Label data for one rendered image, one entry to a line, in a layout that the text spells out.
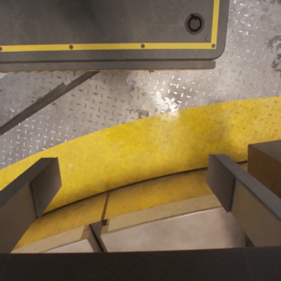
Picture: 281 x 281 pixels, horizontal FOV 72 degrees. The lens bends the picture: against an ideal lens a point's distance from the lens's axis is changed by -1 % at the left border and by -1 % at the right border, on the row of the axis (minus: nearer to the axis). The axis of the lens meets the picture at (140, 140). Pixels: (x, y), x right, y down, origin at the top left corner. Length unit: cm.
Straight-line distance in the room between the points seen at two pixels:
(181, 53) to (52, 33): 29
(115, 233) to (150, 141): 39
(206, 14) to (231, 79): 41
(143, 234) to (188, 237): 14
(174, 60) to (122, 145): 47
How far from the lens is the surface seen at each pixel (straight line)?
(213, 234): 71
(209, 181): 17
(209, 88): 85
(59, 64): 51
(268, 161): 53
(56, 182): 17
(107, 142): 85
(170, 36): 50
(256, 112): 95
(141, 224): 64
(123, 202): 82
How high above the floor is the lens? 80
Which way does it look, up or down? 73 degrees down
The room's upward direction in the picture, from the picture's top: 176 degrees clockwise
